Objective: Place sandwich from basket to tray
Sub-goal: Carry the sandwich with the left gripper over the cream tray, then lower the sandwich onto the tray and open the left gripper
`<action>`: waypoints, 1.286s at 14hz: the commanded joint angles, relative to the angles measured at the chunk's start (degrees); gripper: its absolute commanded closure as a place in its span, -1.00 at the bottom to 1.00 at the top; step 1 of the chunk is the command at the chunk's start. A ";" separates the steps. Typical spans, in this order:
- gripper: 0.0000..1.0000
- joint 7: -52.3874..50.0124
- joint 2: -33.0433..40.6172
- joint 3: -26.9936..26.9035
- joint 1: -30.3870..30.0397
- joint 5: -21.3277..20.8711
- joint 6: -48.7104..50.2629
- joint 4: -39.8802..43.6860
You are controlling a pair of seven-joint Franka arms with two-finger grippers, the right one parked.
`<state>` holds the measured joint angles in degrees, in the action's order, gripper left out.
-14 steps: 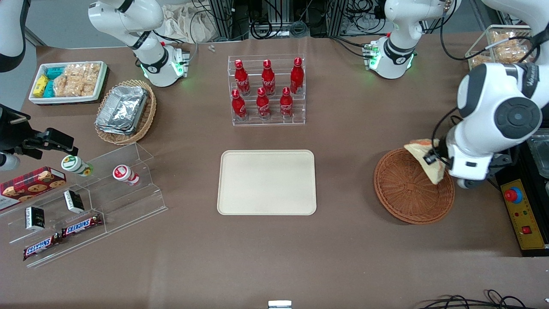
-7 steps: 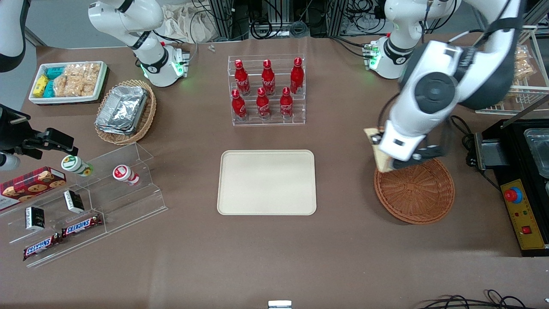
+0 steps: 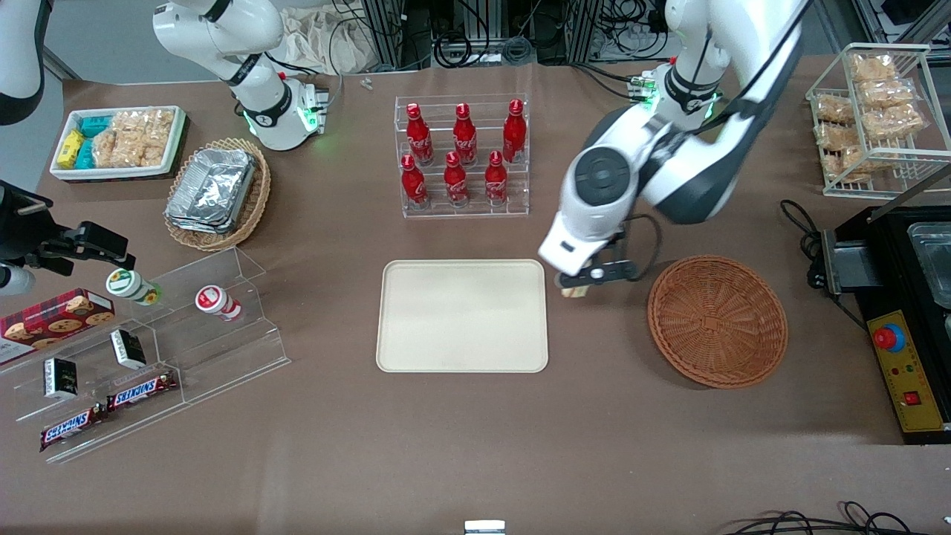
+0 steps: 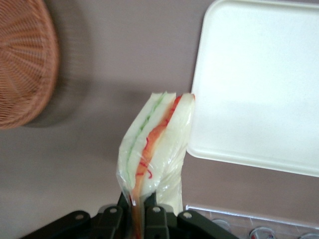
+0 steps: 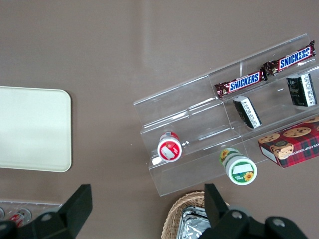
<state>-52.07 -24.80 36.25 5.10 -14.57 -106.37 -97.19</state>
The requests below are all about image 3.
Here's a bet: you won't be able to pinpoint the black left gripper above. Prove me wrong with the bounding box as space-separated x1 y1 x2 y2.
594 232 631 265

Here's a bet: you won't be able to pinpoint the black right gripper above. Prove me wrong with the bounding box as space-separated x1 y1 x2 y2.
0 181 137 272

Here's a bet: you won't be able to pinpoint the brown round wicker basket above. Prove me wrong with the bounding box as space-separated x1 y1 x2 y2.
647 256 789 389

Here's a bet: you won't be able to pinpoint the beige plastic tray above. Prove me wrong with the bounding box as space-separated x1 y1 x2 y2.
376 259 549 374

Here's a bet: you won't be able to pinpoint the light oval wicker basket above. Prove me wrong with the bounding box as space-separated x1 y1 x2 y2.
163 137 272 252

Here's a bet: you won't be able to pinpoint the green lid yogurt cup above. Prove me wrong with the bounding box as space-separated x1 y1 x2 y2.
106 268 163 307

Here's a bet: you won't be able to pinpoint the white rectangular snack bin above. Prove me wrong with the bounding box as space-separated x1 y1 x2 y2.
50 106 186 182

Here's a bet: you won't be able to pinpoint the red tartan cookie box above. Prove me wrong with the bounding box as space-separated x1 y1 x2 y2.
0 288 116 365

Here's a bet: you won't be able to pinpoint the yellow snack packet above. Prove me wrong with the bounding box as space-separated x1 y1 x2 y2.
58 130 86 168

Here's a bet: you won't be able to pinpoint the clear rice cracker bag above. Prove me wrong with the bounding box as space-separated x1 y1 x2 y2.
91 130 168 169
111 108 176 143

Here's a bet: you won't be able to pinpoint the small black white box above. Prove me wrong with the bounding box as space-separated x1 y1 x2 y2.
110 328 148 370
42 357 80 400

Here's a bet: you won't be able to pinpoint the red cola bottle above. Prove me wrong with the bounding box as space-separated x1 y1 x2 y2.
406 103 435 166
502 99 528 164
484 151 509 207
452 103 478 166
400 154 429 210
444 152 470 208

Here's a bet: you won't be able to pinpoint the clear acrylic bottle rack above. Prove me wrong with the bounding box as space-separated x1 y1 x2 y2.
394 94 530 218

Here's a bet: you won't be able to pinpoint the aluminium foil container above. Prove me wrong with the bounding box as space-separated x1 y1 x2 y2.
165 147 258 236

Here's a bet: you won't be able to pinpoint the red lid yogurt cup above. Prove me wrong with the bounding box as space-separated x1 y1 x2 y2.
195 285 243 322

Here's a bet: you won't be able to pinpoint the Snickers chocolate bar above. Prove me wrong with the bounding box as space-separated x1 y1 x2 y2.
39 405 108 453
106 369 179 412

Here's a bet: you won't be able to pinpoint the clear acrylic stepped shelf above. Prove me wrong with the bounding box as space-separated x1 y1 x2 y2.
0 247 291 465

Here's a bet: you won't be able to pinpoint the grey metal block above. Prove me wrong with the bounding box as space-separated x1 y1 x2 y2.
821 229 874 296

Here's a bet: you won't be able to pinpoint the clear fried snack bag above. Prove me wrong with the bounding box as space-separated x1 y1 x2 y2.
815 95 855 125
849 54 898 84
858 78 916 110
815 123 859 152
862 103 926 142
825 145 889 183

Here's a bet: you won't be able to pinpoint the black machine housing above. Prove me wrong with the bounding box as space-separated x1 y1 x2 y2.
832 204 951 445

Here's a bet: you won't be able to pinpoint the beige cloth bag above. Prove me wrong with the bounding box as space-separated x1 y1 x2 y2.
282 6 383 75

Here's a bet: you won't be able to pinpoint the yellow control panel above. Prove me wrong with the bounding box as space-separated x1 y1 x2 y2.
867 310 948 434

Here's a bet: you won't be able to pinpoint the clear plastic container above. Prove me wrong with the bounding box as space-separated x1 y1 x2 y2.
908 221 951 309

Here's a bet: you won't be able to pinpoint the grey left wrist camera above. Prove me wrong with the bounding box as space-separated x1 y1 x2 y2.
557 259 641 289

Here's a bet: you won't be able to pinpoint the black power cable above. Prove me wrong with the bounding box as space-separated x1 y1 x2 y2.
780 199 828 292

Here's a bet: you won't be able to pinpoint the white wire rack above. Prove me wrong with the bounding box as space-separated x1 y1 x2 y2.
806 43 951 199

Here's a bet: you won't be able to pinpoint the black loose cables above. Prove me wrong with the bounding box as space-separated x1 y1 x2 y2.
732 502 951 535

